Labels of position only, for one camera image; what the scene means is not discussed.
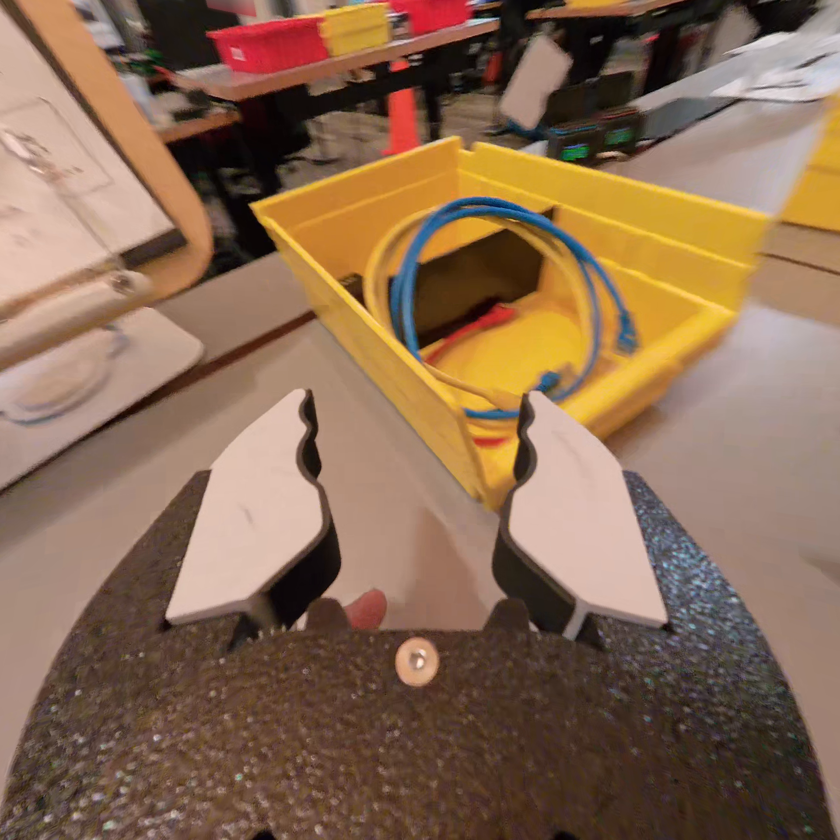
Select white flat panel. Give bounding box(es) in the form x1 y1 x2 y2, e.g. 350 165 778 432
502 33 573 132

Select red ethernet cable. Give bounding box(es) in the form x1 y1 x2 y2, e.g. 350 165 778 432
420 303 519 447

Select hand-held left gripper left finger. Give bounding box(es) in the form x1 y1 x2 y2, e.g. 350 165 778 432
164 387 343 634

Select printed instruction sheet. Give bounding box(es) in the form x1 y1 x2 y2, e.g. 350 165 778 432
0 10 181 309

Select dark bin divider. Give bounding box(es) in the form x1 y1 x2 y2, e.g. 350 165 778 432
412 228 547 350

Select yellow plastic bin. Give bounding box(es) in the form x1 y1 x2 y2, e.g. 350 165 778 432
249 136 772 513
318 3 393 56
781 92 840 232

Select blue ethernet cable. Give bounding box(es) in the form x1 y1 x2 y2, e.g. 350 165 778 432
389 197 641 421

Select background work table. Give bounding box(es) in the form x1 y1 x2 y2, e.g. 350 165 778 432
157 16 503 132

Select person's left hand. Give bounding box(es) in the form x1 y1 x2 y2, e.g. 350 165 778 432
344 588 389 632

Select grey desk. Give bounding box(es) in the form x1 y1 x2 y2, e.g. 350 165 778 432
0 98 840 840

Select yellow ethernet cable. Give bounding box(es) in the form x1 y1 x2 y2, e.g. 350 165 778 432
363 210 592 434

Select red plastic bin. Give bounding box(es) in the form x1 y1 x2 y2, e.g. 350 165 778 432
387 0 473 34
206 16 329 73

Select instruction sheet on stand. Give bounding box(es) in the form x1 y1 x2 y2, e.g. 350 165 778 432
0 0 214 490

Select black device green display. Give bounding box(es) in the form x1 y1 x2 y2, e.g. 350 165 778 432
600 108 647 155
546 125 601 165

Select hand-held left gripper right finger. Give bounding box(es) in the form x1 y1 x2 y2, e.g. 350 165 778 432
492 390 670 643

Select loose white papers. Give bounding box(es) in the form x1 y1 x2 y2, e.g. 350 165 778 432
715 29 840 102

